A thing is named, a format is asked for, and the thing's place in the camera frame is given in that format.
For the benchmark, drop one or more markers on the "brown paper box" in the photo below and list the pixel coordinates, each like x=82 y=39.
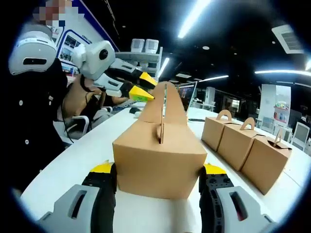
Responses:
x=233 y=148
x=158 y=165
x=212 y=133
x=262 y=165

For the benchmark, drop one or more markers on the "blue framed wall board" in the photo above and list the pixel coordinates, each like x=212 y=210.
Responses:
x=70 y=46

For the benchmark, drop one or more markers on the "white display cabinet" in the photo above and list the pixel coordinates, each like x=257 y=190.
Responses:
x=268 y=102

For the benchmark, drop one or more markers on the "black computer mouse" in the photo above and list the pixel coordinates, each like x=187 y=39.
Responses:
x=134 y=110

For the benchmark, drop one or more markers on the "silver laptop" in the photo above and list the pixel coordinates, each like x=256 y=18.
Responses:
x=188 y=97

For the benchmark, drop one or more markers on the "person's dark jacket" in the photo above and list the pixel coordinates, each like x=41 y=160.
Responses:
x=29 y=116

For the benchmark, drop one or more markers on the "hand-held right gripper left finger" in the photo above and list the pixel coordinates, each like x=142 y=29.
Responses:
x=97 y=196

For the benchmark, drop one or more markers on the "black phone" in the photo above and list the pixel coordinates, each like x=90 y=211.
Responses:
x=196 y=120

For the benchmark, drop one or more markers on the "round ceiling fixture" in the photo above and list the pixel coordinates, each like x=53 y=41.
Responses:
x=206 y=47

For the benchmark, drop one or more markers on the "grey metal shelf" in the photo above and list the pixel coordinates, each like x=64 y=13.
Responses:
x=145 y=57

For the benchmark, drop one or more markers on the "white mesh office chair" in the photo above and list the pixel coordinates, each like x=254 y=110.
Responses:
x=300 y=134

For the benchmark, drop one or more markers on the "white worn chest device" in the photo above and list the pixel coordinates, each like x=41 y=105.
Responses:
x=31 y=48

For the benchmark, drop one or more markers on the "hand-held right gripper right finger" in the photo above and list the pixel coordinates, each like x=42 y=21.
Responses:
x=213 y=196

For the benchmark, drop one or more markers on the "short ceiling light strip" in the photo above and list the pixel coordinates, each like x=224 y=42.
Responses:
x=164 y=66
x=213 y=78

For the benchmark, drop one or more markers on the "long ceiling light strip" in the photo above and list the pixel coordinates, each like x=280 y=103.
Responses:
x=194 y=18

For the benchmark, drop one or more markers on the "curved ceiling light strip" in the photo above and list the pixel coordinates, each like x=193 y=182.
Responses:
x=279 y=72

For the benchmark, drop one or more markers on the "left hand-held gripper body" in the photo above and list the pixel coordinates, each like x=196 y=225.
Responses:
x=94 y=60

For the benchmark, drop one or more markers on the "white storage bin stack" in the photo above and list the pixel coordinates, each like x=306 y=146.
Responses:
x=138 y=45
x=152 y=46

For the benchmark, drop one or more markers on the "ceiling air conditioner vent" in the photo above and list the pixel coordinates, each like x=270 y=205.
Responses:
x=288 y=38

